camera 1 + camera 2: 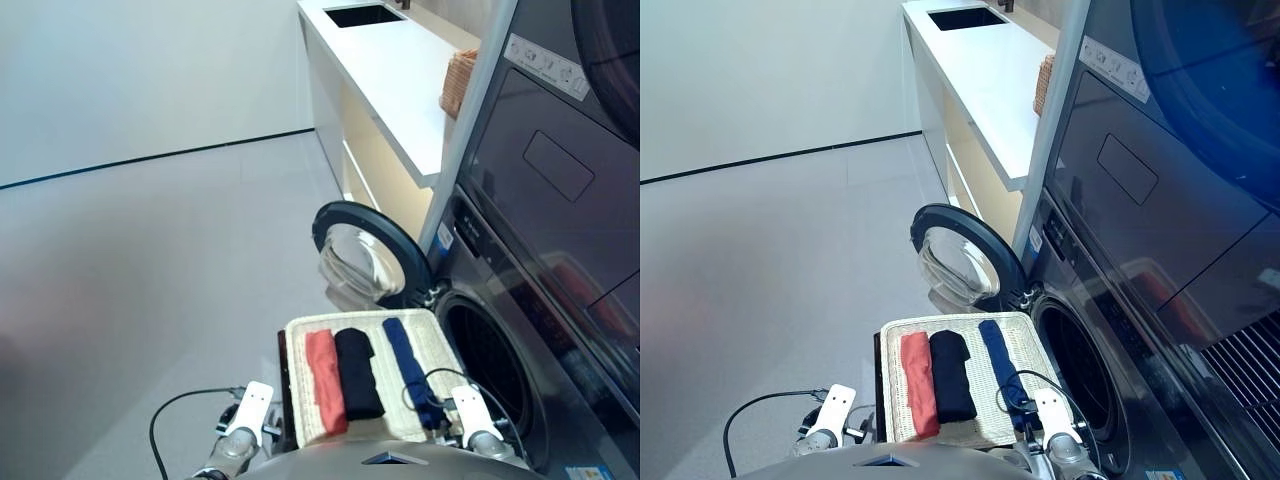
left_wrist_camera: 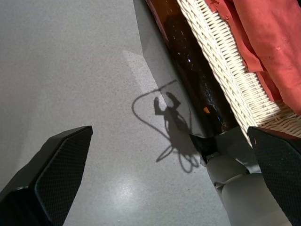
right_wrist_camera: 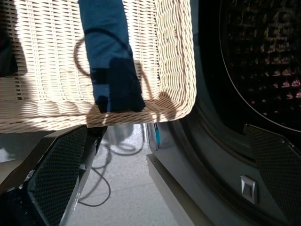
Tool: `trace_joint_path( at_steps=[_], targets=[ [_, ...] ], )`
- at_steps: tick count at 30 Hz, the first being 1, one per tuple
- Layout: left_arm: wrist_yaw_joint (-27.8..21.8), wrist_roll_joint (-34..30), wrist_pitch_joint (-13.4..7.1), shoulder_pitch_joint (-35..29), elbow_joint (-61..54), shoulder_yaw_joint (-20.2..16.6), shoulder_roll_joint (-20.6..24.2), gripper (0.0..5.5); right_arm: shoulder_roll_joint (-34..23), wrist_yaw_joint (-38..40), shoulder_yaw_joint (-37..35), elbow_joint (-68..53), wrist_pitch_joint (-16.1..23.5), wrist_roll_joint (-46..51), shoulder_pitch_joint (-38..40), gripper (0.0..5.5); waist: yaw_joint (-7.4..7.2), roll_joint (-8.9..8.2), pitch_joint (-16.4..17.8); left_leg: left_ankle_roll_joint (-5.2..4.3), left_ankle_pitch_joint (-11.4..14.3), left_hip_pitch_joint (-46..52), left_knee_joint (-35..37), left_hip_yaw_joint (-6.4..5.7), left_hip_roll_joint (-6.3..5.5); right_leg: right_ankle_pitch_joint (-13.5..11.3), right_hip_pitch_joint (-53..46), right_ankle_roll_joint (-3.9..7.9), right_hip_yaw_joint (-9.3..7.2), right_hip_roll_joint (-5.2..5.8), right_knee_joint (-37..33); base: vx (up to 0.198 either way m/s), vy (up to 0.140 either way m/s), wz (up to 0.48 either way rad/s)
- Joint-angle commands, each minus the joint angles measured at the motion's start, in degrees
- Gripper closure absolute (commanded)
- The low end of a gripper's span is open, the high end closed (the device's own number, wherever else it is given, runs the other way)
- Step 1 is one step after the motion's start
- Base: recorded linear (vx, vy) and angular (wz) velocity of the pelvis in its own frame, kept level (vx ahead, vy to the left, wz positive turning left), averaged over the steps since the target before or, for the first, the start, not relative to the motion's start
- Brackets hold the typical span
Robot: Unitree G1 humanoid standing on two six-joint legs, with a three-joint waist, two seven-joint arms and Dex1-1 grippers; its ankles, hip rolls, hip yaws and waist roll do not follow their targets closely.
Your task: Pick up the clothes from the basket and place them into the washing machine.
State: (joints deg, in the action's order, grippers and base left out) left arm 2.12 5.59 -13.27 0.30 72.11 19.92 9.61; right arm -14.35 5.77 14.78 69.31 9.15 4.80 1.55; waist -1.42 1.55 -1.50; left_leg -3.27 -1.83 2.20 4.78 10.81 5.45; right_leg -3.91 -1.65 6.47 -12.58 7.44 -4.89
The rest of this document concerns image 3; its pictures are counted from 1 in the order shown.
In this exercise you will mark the grey washing machine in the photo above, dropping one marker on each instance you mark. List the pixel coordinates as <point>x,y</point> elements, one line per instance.
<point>211,164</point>

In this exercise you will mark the black garment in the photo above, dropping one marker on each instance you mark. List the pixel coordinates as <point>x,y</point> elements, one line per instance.
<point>7,61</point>

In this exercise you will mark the silver robot leg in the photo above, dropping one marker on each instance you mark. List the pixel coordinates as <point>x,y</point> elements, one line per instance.
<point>87,169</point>

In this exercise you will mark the beige washing machine plinth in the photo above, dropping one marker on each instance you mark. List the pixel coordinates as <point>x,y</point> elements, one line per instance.
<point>169,195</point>

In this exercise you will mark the blue garment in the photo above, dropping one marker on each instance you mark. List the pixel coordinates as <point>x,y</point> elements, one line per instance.
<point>105,23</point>

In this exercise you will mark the pale woven basket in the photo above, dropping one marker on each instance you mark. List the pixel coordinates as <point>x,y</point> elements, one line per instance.
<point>47,70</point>

